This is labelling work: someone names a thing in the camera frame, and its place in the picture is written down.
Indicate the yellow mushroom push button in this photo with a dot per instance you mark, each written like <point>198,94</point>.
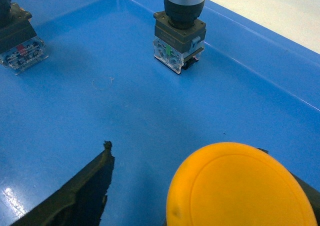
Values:
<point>231,183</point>

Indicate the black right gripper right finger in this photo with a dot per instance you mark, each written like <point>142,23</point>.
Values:
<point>308,193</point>

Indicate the blue plastic tray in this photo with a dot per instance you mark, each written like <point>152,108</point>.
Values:
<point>101,83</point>

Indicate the green mushroom push button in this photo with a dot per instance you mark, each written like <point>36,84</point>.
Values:
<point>179,34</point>

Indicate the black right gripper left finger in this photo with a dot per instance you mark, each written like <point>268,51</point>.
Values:
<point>81,200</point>

